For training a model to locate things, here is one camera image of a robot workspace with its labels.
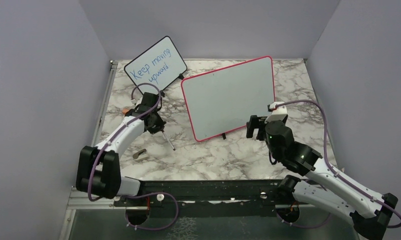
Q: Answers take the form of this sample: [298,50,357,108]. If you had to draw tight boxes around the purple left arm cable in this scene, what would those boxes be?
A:
[87,82,181,232]

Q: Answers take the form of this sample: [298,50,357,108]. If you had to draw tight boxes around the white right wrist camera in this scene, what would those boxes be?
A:
[264,101,288,124]

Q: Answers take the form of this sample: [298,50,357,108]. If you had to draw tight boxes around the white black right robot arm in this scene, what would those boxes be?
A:
[246,114,398,240]

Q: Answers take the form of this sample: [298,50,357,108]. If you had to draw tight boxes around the black framed written whiteboard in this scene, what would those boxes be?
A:
[124,36,188,94]

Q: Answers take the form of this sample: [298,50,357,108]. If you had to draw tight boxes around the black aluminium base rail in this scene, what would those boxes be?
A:
[66,178,362,220]

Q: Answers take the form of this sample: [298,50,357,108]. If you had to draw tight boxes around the white whiteboard marker pen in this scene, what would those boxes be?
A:
[161,130,176,151]

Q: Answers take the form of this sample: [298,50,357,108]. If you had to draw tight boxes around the pink framed whiteboard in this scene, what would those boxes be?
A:
[180,55,276,142]

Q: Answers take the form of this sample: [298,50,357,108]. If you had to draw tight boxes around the grey whiteboard eraser block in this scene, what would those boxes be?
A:
[132,148,149,161]

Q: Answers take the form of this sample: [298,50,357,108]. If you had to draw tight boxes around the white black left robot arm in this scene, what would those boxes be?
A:
[75,93,166,206]

